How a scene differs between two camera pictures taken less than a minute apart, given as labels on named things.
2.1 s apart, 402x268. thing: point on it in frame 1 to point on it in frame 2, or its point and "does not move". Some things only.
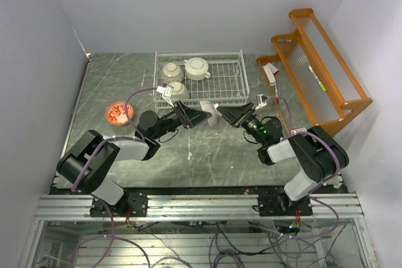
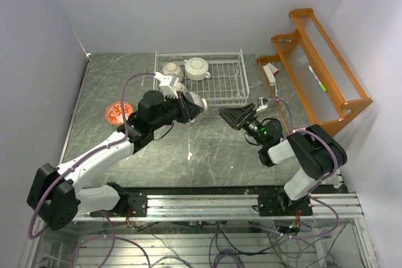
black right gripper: (234, 115) does not move
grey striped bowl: (208, 106) to (196, 100)
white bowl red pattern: (116, 113) does not move
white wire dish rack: (215, 76) does not move
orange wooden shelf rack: (309, 84) does not move
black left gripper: (190, 117) to (188, 110)
